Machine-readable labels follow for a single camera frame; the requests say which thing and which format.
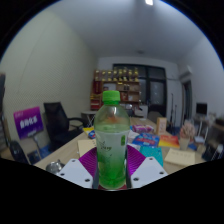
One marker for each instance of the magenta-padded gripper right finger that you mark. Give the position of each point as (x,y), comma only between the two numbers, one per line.
(148,171)

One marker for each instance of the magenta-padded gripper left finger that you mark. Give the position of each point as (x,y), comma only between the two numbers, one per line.
(76,173)

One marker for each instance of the green drink bottle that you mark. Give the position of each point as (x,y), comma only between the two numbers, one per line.
(111,146)

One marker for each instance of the teal book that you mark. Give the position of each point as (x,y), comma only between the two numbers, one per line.
(152,155)

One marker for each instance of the small steel cup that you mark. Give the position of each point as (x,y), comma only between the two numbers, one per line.
(54,167)

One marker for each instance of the flat round red coaster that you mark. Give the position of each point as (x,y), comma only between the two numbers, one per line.
(125,187)

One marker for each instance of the tan notebook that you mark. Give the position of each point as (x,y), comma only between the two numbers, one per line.
(86,146)

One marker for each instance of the blue printed book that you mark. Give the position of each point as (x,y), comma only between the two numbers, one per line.
(146,139)

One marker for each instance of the pale yellow notepad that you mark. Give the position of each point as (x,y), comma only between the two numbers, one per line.
(180,157)

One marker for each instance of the orange book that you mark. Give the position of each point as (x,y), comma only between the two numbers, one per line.
(169,141)

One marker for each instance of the white paper booklet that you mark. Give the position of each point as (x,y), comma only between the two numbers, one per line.
(133,136)

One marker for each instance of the pink flat box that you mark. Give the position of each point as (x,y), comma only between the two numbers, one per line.
(142,128)

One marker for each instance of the small orange upright box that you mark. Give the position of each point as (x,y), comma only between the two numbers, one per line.
(161,126)

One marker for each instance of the pink flowers in white pot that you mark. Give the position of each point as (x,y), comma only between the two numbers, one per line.
(187,131)

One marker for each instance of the black office chair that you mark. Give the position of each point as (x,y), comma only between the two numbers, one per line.
(55,120)

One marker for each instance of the small round white table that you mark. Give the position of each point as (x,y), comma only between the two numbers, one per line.
(88,114)

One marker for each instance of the black chair back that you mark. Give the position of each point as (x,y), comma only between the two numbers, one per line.
(18,151)

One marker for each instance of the black tripod stand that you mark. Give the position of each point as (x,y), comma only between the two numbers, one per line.
(172,113)

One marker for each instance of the purple sign board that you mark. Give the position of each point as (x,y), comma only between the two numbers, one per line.
(28,122)

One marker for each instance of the computer monitor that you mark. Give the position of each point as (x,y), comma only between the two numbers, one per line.
(201,108)

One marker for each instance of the shelf unit with trophies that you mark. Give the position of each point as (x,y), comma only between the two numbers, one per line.
(128,86)

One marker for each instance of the white air conditioner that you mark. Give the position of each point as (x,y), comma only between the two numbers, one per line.
(186,71)

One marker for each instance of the dark cabinet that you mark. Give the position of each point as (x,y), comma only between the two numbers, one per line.
(2,91)

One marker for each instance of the ceiling tube light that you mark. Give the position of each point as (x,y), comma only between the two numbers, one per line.
(149,2)

